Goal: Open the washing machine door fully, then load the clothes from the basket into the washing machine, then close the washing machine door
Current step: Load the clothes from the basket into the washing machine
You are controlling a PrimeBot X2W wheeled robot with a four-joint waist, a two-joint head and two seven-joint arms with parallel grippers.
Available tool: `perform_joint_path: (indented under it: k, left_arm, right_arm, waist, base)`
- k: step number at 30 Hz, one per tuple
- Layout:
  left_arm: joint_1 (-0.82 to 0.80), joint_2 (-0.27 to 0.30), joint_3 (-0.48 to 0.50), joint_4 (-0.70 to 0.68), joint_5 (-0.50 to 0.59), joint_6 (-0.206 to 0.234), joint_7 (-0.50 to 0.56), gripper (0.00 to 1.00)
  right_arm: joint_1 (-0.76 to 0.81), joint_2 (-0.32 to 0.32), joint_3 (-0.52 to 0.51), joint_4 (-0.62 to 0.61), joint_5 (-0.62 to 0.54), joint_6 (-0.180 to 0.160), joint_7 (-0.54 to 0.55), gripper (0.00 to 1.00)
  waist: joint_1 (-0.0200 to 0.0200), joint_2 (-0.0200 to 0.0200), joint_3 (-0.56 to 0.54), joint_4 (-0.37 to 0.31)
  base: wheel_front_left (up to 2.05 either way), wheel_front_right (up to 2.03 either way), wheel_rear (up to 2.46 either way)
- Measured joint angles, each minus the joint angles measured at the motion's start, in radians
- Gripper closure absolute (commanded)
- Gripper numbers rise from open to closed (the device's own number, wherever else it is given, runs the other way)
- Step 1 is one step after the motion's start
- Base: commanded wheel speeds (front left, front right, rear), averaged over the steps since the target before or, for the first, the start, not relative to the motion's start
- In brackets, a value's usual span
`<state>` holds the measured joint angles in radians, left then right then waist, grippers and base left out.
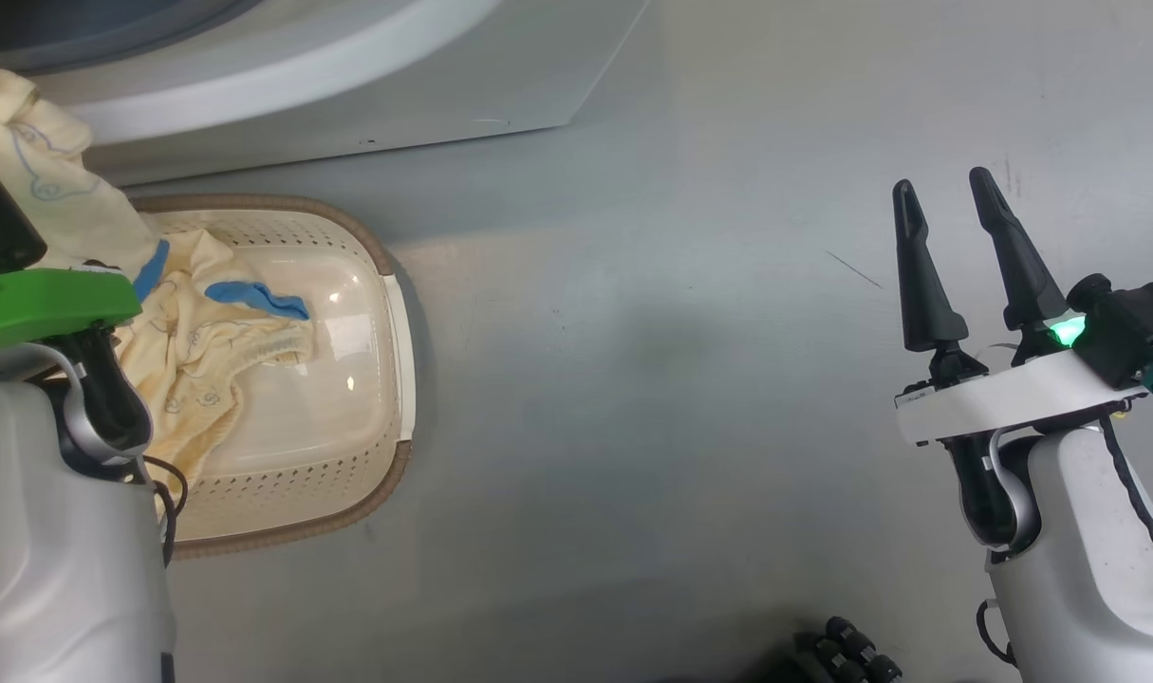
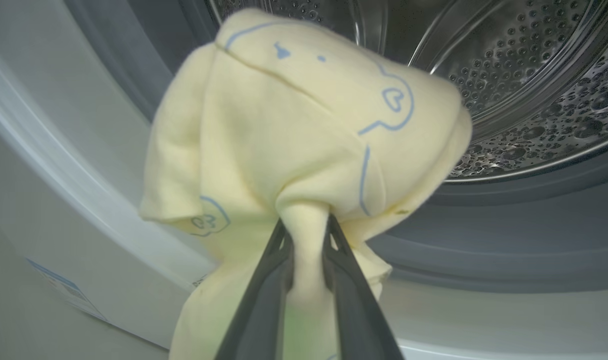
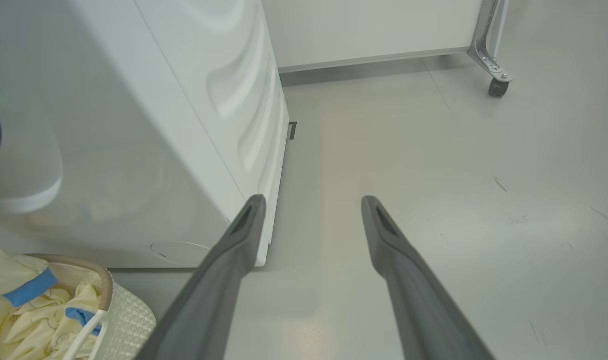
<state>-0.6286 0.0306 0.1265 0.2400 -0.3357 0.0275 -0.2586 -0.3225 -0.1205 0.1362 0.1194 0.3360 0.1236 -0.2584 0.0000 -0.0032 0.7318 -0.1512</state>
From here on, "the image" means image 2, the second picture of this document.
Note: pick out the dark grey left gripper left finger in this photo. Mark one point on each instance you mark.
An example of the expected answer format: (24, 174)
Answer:
(258, 320)

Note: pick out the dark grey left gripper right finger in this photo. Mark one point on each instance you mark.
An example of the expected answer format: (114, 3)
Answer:
(359, 325)

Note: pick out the yellow bear-print top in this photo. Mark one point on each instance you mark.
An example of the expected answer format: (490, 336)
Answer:
(283, 140)

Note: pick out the white front-load washing machine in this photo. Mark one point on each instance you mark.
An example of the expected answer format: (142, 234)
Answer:
(58, 190)

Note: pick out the steel perforated washer drum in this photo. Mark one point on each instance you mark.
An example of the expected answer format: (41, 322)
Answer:
(524, 75)

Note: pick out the blue energy label sticker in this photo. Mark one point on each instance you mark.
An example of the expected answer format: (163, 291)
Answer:
(66, 290)

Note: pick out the grey rubber door gasket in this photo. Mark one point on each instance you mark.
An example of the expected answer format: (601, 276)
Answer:
(509, 235)

